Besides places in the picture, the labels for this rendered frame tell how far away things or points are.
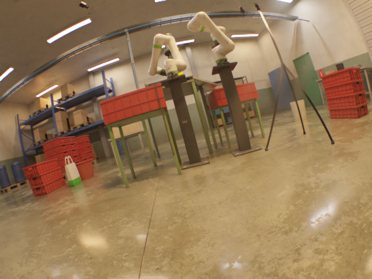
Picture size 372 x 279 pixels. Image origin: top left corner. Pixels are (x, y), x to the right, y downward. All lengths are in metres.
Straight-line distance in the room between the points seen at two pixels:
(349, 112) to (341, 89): 0.32
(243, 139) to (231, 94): 0.48
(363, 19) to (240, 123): 5.29
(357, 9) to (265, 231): 6.06
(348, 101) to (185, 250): 2.51
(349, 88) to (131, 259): 2.70
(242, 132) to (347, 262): 1.50
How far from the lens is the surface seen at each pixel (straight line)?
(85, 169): 2.99
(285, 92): 7.83
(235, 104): 1.72
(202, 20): 1.75
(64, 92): 7.92
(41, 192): 2.99
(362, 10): 6.10
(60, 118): 7.85
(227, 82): 1.74
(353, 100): 2.58
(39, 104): 8.94
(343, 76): 2.62
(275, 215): 0.70
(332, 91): 2.79
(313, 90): 7.22
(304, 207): 0.73
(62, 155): 4.25
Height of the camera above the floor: 0.41
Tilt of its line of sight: 5 degrees down
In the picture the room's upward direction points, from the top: 15 degrees counter-clockwise
